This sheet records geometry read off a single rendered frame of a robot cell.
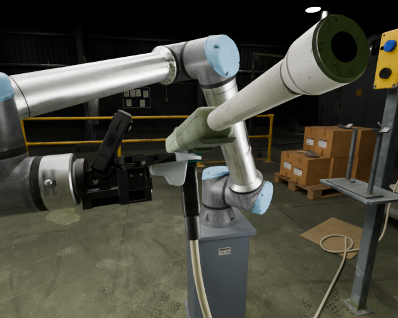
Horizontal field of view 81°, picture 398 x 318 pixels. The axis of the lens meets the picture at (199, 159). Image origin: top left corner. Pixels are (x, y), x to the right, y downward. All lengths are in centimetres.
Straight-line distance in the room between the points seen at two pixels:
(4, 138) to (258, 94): 36
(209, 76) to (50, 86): 41
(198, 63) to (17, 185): 54
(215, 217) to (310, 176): 244
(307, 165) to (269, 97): 322
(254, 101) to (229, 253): 107
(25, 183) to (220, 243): 90
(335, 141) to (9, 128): 348
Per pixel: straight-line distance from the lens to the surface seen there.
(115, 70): 66
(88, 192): 43
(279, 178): 387
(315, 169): 348
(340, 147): 370
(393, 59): 148
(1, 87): 43
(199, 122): 28
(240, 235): 116
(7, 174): 43
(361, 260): 177
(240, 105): 19
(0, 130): 43
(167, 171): 42
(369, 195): 138
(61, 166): 42
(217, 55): 70
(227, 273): 127
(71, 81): 61
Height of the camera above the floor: 122
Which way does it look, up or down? 13 degrees down
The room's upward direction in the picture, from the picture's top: straight up
